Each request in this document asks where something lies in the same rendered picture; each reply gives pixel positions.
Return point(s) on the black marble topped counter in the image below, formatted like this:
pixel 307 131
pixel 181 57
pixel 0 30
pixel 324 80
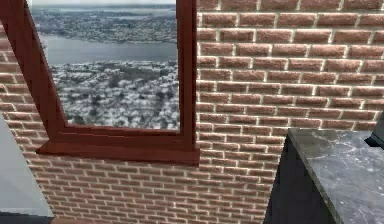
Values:
pixel 340 173

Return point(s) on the red framed window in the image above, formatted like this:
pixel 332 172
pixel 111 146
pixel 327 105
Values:
pixel 113 80

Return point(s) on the black appliance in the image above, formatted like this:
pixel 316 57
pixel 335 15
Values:
pixel 378 136

